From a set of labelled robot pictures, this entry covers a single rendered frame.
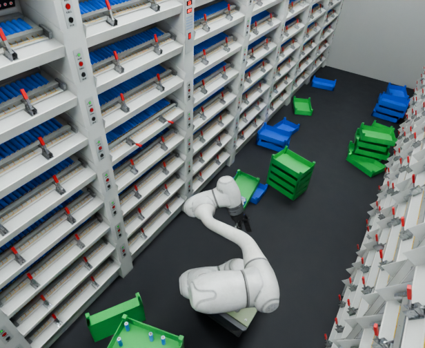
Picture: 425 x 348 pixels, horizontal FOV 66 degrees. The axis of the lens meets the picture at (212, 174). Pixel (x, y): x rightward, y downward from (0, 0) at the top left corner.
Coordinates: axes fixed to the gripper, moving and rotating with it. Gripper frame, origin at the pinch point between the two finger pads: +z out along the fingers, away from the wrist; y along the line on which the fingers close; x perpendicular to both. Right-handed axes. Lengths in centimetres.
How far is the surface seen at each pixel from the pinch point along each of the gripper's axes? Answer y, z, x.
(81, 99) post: 23, -101, -37
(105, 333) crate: 54, 21, -77
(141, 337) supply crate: 63, 1, -36
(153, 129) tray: -20, -65, -42
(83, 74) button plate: 20, -109, -31
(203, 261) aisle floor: -13, 36, -45
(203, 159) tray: -74, -10, -51
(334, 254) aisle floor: -52, 68, 38
